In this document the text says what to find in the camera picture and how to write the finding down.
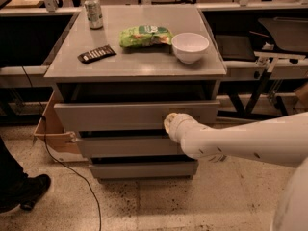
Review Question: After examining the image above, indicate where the grey top drawer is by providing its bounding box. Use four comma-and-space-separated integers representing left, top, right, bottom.
54, 101, 219, 132

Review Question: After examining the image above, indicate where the grey drawer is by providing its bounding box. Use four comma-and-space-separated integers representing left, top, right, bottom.
76, 137, 183, 158
90, 161, 198, 179
54, 101, 219, 132

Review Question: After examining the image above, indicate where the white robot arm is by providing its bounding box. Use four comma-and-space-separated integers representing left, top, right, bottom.
164, 112, 308, 231

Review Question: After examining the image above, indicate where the grey drawer cabinet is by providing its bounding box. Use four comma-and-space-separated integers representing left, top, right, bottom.
45, 6, 226, 165

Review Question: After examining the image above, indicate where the grey middle drawer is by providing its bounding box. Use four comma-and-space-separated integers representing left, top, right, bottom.
76, 137, 183, 158

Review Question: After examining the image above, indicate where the grey bottom drawer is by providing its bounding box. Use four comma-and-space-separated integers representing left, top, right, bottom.
90, 161, 198, 179

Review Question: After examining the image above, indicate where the white bowl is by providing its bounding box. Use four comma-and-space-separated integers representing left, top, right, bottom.
171, 33, 210, 64

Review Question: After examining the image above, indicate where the green chip bag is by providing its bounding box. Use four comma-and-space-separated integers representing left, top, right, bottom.
119, 25, 173, 48

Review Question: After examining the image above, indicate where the dark brown snack bar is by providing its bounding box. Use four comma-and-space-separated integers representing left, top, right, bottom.
77, 45, 116, 64

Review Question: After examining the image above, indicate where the cardboard box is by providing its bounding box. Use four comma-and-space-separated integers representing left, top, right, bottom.
34, 93, 86, 162

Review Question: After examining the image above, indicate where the green white soda can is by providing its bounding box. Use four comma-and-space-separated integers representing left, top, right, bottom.
84, 0, 103, 29

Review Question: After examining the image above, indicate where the black shoe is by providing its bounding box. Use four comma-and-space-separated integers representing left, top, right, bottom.
0, 138, 51, 213

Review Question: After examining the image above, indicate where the grey lab bench rail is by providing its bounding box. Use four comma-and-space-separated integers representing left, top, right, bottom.
0, 2, 308, 16

